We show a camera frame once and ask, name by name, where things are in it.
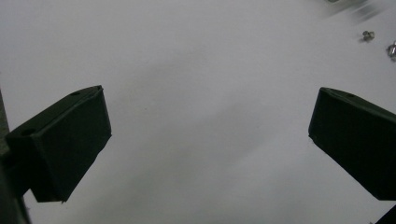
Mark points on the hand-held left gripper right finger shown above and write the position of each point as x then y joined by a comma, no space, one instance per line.
358,140

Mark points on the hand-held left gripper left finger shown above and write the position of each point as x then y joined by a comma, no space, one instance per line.
62,146

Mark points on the small silver screw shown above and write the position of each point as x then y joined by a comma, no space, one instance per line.
392,50
368,35

